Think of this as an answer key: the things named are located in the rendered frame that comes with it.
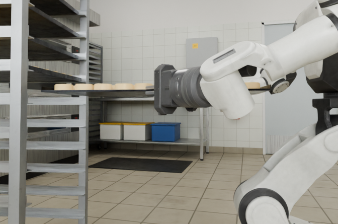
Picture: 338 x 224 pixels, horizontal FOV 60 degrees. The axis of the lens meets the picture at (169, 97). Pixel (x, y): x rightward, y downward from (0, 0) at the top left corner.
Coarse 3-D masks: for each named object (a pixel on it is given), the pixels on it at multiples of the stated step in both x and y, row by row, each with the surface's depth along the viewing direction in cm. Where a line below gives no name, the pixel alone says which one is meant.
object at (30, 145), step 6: (0, 144) 122; (6, 144) 121; (30, 144) 120; (36, 144) 120; (42, 144) 120; (48, 144) 120; (54, 144) 120; (60, 144) 119; (66, 144) 119; (72, 144) 119; (78, 144) 119; (84, 144) 118
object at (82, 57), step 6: (78, 54) 120; (84, 54) 120; (30, 60) 120; (36, 60) 120; (42, 60) 120; (48, 60) 120; (54, 60) 120; (60, 60) 120; (66, 60) 120; (72, 60) 120; (78, 60) 120; (84, 60) 120
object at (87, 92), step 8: (48, 88) 82; (264, 88) 79; (96, 96) 114; (104, 96) 114; (112, 96) 114; (120, 96) 114; (128, 96) 115; (136, 96) 115; (144, 96) 115; (152, 96) 115
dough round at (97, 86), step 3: (96, 84) 80; (99, 84) 79; (102, 84) 79; (105, 84) 79; (108, 84) 80; (111, 84) 82; (96, 87) 79; (99, 87) 79; (102, 87) 79; (105, 87) 79; (108, 87) 80; (111, 87) 81
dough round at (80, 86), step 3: (78, 84) 80; (81, 84) 80; (84, 84) 80; (87, 84) 80; (90, 84) 81; (75, 87) 80; (78, 87) 80; (81, 87) 79; (84, 87) 80; (87, 87) 80; (90, 87) 80; (93, 87) 82
